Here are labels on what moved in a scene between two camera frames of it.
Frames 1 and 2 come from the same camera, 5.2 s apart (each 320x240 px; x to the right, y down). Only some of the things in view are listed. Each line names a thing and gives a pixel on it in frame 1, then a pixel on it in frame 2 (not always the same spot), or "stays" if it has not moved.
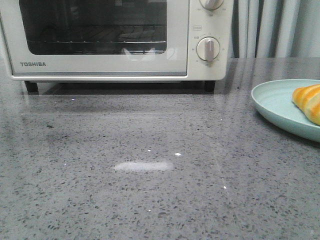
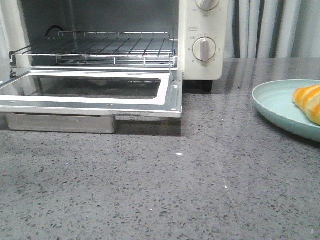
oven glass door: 96,39 -> 143,93
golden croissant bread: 307,98 stays
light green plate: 274,99 stays
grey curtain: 275,28 stays
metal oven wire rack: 126,33 -> 106,48
